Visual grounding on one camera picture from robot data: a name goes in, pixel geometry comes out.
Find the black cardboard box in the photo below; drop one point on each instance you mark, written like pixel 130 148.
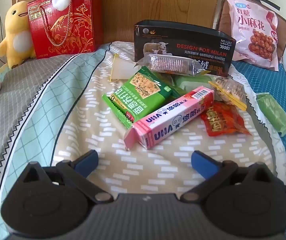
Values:
pixel 183 37

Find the clear yellow-edged nut packet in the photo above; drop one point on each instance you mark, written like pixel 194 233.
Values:
pixel 229 91

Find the pale green packet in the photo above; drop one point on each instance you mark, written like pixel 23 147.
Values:
pixel 193 83
pixel 272 112

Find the red gift box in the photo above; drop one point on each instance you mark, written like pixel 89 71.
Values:
pixel 65 27

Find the wooden headboard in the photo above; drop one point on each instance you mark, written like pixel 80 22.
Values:
pixel 145 0

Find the dark green packet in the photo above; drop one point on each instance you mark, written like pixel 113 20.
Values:
pixel 174 90

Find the blue patterned sheet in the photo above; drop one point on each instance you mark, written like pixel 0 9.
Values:
pixel 270 80

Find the pale yellow flat packet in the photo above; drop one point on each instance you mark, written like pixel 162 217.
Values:
pixel 123 68

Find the yellow plush duck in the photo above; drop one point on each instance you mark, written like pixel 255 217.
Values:
pixel 15 35

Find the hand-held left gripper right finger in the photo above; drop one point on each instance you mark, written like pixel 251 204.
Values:
pixel 204 163

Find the pink candy box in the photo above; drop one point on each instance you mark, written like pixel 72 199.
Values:
pixel 173 120

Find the green cracker packet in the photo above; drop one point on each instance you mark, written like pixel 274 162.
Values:
pixel 135 97

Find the brown chair cushion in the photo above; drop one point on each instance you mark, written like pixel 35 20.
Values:
pixel 223 22

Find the clear wrapped biscuit packet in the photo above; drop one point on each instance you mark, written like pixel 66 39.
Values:
pixel 170 63

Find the red snack packet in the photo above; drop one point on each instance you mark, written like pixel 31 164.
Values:
pixel 223 120

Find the large pink snack bag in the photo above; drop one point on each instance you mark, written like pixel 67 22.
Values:
pixel 252 25

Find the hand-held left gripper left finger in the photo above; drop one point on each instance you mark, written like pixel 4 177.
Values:
pixel 86 162

